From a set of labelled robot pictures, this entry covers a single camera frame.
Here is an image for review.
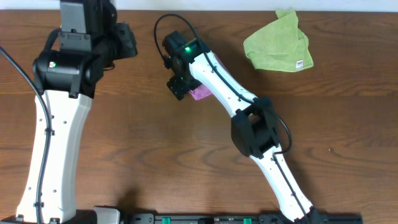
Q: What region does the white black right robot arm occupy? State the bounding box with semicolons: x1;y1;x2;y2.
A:
162;31;321;223

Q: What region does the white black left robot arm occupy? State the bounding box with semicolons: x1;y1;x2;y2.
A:
4;1;137;224

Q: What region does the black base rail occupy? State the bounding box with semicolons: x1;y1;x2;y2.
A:
93;205;364;224

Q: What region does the crumpled green cloth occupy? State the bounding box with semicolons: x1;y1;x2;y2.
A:
243;9;314;72

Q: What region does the purple microfiber cloth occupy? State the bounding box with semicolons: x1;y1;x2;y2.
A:
189;84;212;101

